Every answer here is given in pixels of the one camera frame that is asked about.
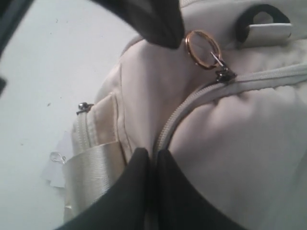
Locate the gold zipper pull ring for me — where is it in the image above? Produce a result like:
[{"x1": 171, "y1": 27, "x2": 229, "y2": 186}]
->
[{"x1": 185, "y1": 29, "x2": 223, "y2": 70}]

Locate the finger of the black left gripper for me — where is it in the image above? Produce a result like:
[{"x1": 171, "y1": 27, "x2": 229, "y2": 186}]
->
[{"x1": 93, "y1": 0, "x2": 185, "y2": 49}]

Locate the white paper hang tag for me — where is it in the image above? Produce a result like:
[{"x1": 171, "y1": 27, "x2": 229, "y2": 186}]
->
[{"x1": 41, "y1": 132, "x2": 73, "y2": 188}]

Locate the cream fabric duffel bag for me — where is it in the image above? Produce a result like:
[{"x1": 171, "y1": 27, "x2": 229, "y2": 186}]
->
[{"x1": 64, "y1": 0, "x2": 307, "y2": 230}]

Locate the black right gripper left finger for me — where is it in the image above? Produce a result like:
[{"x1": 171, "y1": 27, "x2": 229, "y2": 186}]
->
[{"x1": 58, "y1": 148, "x2": 150, "y2": 230}]

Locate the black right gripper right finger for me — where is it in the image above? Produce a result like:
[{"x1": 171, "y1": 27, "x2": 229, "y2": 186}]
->
[{"x1": 156, "y1": 149, "x2": 230, "y2": 230}]

